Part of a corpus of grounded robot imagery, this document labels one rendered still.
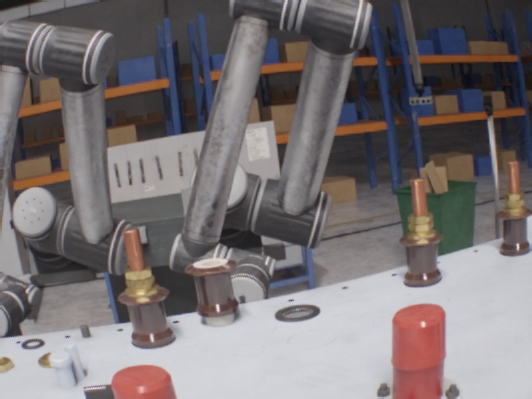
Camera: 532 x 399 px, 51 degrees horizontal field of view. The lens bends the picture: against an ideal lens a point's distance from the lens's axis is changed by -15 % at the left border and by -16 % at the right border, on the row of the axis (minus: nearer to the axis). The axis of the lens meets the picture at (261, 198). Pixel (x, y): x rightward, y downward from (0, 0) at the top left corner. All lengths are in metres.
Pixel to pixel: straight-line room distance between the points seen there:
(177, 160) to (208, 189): 4.20
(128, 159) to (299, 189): 3.85
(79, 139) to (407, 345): 1.28
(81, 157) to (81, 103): 0.22
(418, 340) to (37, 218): 1.74
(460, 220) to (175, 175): 2.59
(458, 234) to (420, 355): 4.81
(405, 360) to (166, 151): 5.23
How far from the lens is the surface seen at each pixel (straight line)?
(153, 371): 0.68
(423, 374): 0.75
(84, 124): 1.77
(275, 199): 2.21
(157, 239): 2.72
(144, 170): 5.86
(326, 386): 0.89
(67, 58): 1.62
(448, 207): 5.35
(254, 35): 1.67
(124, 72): 8.76
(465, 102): 10.58
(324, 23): 1.65
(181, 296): 3.28
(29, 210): 2.29
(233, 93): 1.67
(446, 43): 10.52
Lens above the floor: 1.77
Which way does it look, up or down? 9 degrees down
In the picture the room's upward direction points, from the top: 7 degrees counter-clockwise
